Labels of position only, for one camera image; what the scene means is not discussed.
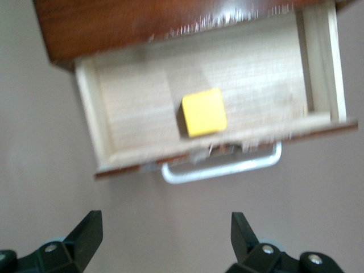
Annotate yellow block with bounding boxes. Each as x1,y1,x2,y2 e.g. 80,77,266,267
176,87,228,139

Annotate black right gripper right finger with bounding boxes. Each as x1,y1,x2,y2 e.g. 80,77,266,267
226,212,345,273

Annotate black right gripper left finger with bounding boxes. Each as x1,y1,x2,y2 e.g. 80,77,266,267
0,209,104,273

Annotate light wood drawer brown front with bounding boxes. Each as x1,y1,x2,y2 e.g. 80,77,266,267
74,0,359,180

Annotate dark brown wooden cabinet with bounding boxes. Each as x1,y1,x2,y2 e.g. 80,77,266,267
31,0,346,73

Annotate white metal drawer handle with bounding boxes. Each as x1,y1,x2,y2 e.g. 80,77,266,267
160,141,283,185

